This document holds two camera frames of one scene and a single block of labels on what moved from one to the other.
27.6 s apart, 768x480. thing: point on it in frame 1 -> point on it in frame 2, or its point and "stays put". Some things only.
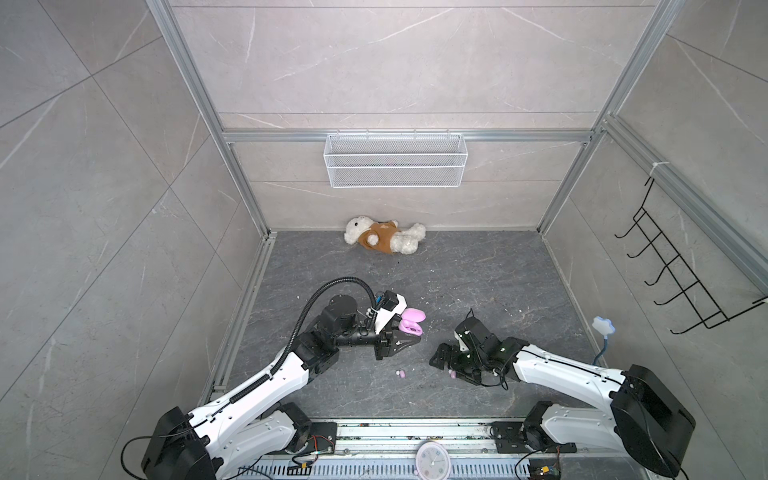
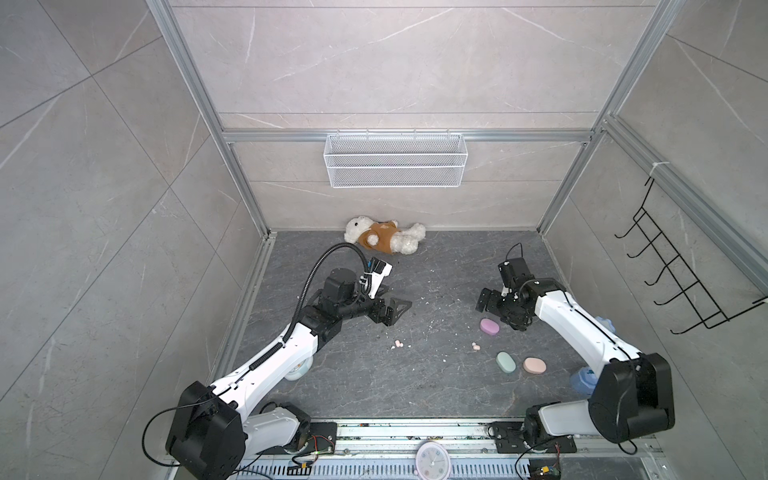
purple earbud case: x=410 y=318 -> x=489 y=326
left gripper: x=388 y=340 -> x=390 y=316
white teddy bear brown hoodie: x=385 y=236 stays put
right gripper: x=453 y=352 -> x=491 y=306
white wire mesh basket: x=391 y=161 stays put
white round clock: x=433 y=461 stays put
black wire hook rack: x=704 y=304 stays put
